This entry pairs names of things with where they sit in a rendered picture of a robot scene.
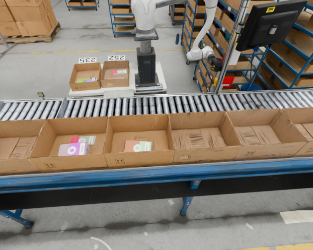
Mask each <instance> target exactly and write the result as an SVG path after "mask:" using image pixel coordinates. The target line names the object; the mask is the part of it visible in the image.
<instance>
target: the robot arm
mask: <svg viewBox="0 0 313 250"><path fill-rule="evenodd" d="M183 1H186V0H131V10H132V12H133V14H134V16H135V21H136V28H135V29H134V30H131V34H136V38H137V39H138V38H156V37H157V35H156V34H155V32H154V18H155V10H156V9H157V8H161V7H165V6H168V5H172V4H176V3H179V2H183ZM204 2H205V5H206V14H207V20H206V23H205V25H204V26H203V28H202V29H201V31H200V33H199V34H198V36H197V37H196V39H195V41H194V43H193V47H192V49H191V51H189V52H188V53H187V59H188V60H189V61H196V60H200V59H207V60H208V61H207V63H209V61H210V58H216V57H215V54H214V51H213V49H212V48H211V47H209V46H205V47H204V48H203V49H200V48H199V47H198V44H199V42H200V41H201V39H202V38H203V37H204V35H205V34H206V32H207V31H208V30H209V28H210V27H211V25H212V23H213V20H214V16H215V12H216V8H217V3H218V0H204ZM209 64H210V63H209Z"/></svg>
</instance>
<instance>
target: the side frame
mask: <svg viewBox="0 0 313 250"><path fill-rule="evenodd" d="M312 172H313V159H311V160H296V161H280V162H264V163H249V164H233V165H217V166H202V167H186V168H170V169H155V170H139V171H123V172H108V173H92V174H76V175H61V176H45V177H29V178H14V179H0V193H14V192H29V191H44V190H58V189H73V188H93V187H108V186H123V185H137V184H152V183H167V182H181V181H195V180H210V179H225V178H239V177H254V176H268V175H283V174H298V173H312Z"/></svg>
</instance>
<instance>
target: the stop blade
mask: <svg viewBox="0 0 313 250"><path fill-rule="evenodd" d="M67 106H68V101H67V99H66V97H64V99H63V101H62V104H61V106H60V108H59V111H58V113H57V115H56V118H63V116H64V113H65V111H66V108H67Z"/></svg>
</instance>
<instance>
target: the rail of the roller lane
mask: <svg viewBox="0 0 313 250"><path fill-rule="evenodd" d="M299 91H301V92H302V93H303V92H305V91H307V92H310V91H313V88H312V89H285V90H259V91H233V92H219V94H216V95H217V96H218V97H219V95H221V94H223V96H225V95H227V94H229V95H230V97H231V95H232V94H236V96H237V95H238V94H242V95H244V94H245V93H247V94H248V95H250V94H251V93H253V94H254V95H255V94H256V93H260V94H262V93H266V94H268V93H270V92H271V93H272V94H274V93H275V92H278V93H281V92H284V93H286V92H290V93H292V92H296V93H297V92H299ZM196 95H198V96H199V99H200V96H201V95H204V96H205V98H206V97H207V95H211V97H212V99H213V95H215V93H214V92H207V93H180V94H154V95H134V97H119V98H120V99H121V100H122V101H121V104H123V99H124V98H127V99H128V104H129V103H130V98H134V99H135V103H136V99H137V98H141V103H143V98H144V97H146V98H147V99H148V103H149V98H150V97H153V98H154V101H155V103H156V97H160V99H161V102H162V98H163V97H166V98H167V102H169V99H168V98H169V97H170V96H172V97H173V99H174V101H175V97H176V96H179V97H180V101H181V102H182V100H181V97H182V96H186V99H187V101H188V96H192V97H193V100H194V96H196ZM63 99H64V98H48V99H45V100H43V99H21V100H1V101H4V102H6V103H11V104H13V103H14V102H17V103H18V104H20V103H21V102H24V103H26V104H27V103H28V102H32V103H33V104H34V102H39V103H40V104H41V102H42V101H45V102H47V104H48V102H49V101H53V102H54V103H55V102H56V101H60V102H61V103H62V101H63ZM66 99H67V101H68V102H69V101H70V100H73V101H74V102H75V103H76V100H80V101H81V105H82V102H83V100H88V105H89V101H90V100H91V99H93V100H94V101H95V103H94V105H95V104H96V100H97V99H100V100H101V101H102V102H101V105H102V103H103V100H104V99H105V98H103V96H101V97H74V98H66ZM106 99H107V100H108V105H109V102H110V99H114V100H115V104H116V100H117V99H118V98H106ZM206 100H207V98H206ZM194 101H195V100H194ZM200 101H201V99H200ZM74 105H75V104H74Z"/></svg>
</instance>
